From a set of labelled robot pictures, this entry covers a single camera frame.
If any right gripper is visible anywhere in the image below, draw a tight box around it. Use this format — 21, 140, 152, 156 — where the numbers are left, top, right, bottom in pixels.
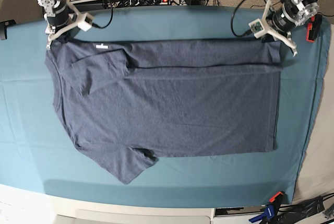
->
45, 0, 84, 50

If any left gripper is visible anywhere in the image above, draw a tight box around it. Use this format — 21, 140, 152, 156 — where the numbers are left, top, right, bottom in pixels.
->
260, 0, 297, 56

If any blue-grey T-shirt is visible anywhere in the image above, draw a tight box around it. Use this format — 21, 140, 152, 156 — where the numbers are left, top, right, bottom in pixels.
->
45, 40, 281, 184

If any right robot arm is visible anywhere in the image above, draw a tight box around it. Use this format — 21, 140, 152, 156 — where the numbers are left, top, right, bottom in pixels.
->
37, 0, 93, 49

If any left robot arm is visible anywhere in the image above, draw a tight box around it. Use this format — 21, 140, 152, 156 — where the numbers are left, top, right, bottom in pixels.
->
249, 0, 319, 56

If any orange black clamp top right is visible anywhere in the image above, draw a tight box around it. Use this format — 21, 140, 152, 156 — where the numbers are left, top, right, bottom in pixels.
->
306, 14, 323, 43

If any black clamp left edge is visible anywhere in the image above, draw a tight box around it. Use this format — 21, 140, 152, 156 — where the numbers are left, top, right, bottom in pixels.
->
0, 19, 16, 40

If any teal table cloth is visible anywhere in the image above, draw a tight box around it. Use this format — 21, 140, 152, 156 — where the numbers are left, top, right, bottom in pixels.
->
1, 6, 332, 208

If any orange blue clamp bottom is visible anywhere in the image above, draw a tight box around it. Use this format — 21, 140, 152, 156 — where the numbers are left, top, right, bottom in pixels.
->
248, 191, 285, 223

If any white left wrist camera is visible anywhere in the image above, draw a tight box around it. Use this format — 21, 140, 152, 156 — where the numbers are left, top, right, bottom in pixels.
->
248, 18, 267, 39

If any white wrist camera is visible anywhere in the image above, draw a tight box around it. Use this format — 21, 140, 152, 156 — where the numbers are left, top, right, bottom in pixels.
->
76, 13, 94, 31
248, 18, 267, 39

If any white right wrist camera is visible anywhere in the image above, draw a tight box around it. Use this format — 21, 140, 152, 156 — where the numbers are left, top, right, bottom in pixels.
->
76, 13, 94, 31

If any power strip with red switch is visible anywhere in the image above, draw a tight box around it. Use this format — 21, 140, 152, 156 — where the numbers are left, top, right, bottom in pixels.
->
129, 0, 180, 7

